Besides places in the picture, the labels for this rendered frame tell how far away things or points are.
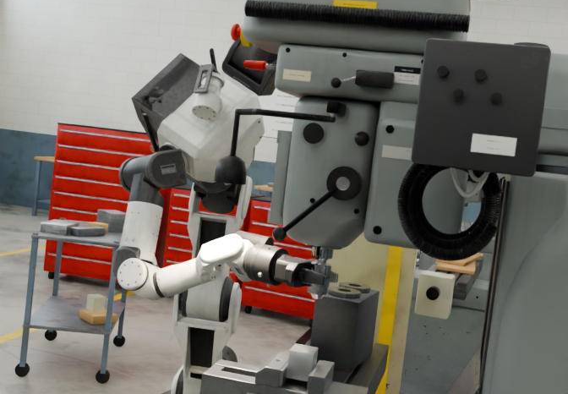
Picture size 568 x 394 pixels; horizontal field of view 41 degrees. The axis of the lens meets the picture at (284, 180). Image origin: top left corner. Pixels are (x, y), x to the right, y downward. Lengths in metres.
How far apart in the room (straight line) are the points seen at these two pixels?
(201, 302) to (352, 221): 0.88
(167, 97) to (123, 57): 9.96
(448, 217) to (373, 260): 1.91
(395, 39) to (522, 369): 0.68
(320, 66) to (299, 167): 0.22
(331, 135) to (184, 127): 0.55
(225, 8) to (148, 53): 1.39
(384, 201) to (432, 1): 0.41
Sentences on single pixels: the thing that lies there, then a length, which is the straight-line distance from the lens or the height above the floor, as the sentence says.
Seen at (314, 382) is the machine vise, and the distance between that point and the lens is 1.60.
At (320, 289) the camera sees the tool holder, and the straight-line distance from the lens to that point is 1.68.
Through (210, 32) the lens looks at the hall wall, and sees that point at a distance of 11.50.
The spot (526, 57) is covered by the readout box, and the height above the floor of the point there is 1.70.
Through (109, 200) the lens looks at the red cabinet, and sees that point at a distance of 6.98.
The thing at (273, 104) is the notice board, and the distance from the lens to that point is 11.07.
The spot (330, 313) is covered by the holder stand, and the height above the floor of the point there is 1.09.
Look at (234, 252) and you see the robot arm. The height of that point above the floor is 1.26.
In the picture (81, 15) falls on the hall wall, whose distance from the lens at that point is 12.46.
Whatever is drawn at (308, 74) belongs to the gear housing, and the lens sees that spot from 1.57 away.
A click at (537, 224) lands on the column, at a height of 1.43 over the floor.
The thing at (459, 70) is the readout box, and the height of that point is 1.67.
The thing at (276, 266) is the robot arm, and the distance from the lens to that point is 1.70.
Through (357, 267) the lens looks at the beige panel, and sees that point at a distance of 3.43.
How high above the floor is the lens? 1.53
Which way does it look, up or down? 3 degrees down
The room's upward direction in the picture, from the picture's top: 7 degrees clockwise
